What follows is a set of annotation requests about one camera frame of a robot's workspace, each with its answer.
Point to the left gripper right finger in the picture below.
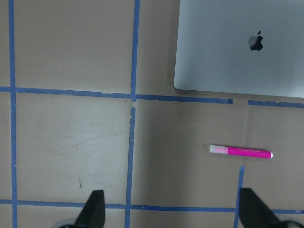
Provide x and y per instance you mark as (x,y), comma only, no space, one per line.
(254,213)

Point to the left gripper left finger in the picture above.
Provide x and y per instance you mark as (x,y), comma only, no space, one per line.
(93,213)

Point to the pink highlighter pen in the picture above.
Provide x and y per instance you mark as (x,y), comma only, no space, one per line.
(240,151)

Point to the silver laptop notebook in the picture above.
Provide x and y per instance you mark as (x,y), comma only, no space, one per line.
(241,46)

